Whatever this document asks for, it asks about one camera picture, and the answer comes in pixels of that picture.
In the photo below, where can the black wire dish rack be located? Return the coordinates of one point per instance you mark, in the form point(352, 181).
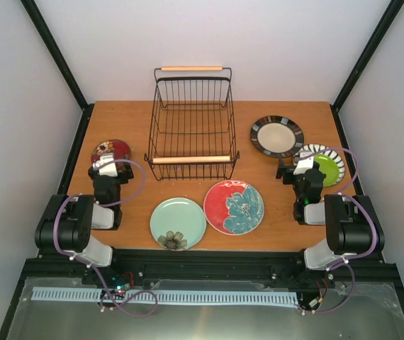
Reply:
point(192, 129)

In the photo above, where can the light blue slotted cable duct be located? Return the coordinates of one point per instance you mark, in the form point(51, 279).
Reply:
point(167, 297)

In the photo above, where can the left black frame post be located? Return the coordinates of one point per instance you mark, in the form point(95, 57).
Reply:
point(49, 41)

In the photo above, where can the black rimmed beige plate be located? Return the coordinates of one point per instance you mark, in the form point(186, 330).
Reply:
point(276, 136)

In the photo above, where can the mint green flower plate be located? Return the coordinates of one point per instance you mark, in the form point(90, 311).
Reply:
point(178, 224)

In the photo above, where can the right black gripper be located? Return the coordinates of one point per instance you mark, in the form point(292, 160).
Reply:
point(285, 170)

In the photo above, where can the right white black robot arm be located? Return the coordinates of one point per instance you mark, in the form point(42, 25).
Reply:
point(352, 229)

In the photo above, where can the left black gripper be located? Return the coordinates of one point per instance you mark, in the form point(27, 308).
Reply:
point(129, 174)

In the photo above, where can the right black frame post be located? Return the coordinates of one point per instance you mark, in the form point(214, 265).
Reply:
point(392, 10)

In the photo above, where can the dark red flower plate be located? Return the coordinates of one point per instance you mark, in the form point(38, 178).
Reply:
point(110, 150)

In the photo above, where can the red and teal flower plate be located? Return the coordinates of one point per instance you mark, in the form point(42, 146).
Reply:
point(233, 207)

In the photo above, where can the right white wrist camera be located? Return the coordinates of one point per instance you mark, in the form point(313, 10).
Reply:
point(304, 163)

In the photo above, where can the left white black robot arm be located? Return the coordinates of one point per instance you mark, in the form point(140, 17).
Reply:
point(68, 220)

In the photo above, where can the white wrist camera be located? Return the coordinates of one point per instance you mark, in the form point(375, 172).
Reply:
point(105, 164)
point(304, 163)

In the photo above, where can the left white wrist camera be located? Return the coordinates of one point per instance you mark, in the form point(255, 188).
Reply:
point(105, 164)

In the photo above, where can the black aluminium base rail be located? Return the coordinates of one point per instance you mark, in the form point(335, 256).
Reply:
point(143, 268)

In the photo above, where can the black frame post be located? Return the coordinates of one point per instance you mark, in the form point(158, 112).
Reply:
point(49, 41)
point(392, 10)

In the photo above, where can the green striped rim plate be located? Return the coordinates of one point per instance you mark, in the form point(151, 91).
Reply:
point(330, 163)

